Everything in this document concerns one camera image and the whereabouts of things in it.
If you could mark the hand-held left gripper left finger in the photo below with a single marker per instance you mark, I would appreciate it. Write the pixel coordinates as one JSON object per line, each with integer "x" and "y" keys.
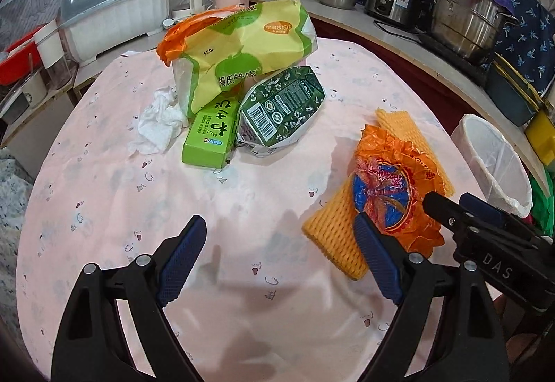
{"x": 182, "y": 260}

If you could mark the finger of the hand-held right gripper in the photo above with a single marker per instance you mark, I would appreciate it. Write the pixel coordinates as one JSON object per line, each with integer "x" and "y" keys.
{"x": 442, "y": 208}
{"x": 481, "y": 206}

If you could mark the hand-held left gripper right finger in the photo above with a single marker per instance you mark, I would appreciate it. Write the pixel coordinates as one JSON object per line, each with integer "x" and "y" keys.
{"x": 377, "y": 260}

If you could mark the white trash bin with liner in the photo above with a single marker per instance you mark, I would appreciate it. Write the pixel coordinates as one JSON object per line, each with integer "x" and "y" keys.
{"x": 481, "y": 156}

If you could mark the yellow foam fruit net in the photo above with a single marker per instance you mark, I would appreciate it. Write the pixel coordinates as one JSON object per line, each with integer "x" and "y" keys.
{"x": 334, "y": 234}
{"x": 416, "y": 139}

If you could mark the orange plastic wrapper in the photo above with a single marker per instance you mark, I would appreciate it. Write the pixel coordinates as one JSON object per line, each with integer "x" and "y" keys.
{"x": 390, "y": 178}

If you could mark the green cardboard box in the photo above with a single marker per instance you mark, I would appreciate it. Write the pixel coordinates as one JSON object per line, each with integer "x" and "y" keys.
{"x": 208, "y": 135}

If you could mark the green patterned snack bag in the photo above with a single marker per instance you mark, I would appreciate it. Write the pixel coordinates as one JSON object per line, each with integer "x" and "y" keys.
{"x": 277, "y": 108}

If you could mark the yellow green tissue pack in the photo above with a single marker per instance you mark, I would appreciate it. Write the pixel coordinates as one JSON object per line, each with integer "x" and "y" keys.
{"x": 243, "y": 43}

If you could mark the green cloth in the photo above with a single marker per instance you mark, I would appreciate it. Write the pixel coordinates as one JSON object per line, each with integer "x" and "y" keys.
{"x": 544, "y": 204}

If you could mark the blue basin yellow rim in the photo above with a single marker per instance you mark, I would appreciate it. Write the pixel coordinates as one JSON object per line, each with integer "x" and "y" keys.
{"x": 518, "y": 80}
{"x": 507, "y": 102}

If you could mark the crumpled white tissue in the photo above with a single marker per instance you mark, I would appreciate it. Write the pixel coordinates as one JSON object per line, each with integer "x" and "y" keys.
{"x": 158, "y": 121}

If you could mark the black induction cooker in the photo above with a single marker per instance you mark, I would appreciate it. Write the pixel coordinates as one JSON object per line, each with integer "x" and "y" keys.
{"x": 451, "y": 56}

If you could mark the blue floral cloth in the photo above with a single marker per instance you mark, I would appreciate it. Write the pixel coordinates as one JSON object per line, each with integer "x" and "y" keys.
{"x": 533, "y": 39}

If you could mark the large steel steamer pot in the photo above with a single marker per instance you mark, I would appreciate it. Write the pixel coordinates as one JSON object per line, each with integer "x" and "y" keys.
{"x": 468, "y": 26}

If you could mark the white lidded clear canister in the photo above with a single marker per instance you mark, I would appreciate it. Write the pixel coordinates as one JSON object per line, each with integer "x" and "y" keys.
{"x": 52, "y": 56}

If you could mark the white dish rack clear lid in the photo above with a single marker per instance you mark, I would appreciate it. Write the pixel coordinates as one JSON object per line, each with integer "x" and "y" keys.
{"x": 112, "y": 17}

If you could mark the red and white box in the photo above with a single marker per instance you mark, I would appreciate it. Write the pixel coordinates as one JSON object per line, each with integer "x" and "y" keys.
{"x": 17, "y": 61}

